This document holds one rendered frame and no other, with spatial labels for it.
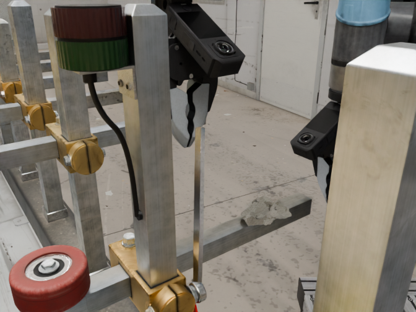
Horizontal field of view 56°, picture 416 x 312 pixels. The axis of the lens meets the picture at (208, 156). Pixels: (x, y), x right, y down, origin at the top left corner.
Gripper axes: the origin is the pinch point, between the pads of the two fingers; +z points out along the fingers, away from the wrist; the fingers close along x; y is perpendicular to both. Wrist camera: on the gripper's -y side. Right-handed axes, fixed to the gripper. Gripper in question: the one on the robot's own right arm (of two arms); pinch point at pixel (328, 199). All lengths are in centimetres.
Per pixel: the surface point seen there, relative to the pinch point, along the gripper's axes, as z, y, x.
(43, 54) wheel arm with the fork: -12, -17, 123
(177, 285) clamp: -4.2, -36.4, -7.2
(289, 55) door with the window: 27, 245, 241
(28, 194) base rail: 13, -40, 60
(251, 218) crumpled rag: -4.5, -20.5, -1.7
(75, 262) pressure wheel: -8.1, -45.9, -1.6
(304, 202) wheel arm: -3.2, -8.9, -1.7
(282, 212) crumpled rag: -3.9, -14.7, -2.5
